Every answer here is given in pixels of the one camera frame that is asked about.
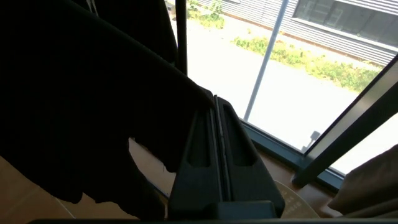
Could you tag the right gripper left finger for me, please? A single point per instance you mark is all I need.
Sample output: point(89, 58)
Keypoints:
point(192, 186)

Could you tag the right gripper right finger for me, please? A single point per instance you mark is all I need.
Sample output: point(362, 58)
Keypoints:
point(255, 186)

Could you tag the white laundry basket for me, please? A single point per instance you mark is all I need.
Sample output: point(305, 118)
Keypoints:
point(295, 205)

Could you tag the black clothes rack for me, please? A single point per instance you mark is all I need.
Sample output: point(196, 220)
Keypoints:
point(181, 34)

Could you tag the brown curtain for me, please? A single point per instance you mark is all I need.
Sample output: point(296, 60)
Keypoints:
point(370, 189)

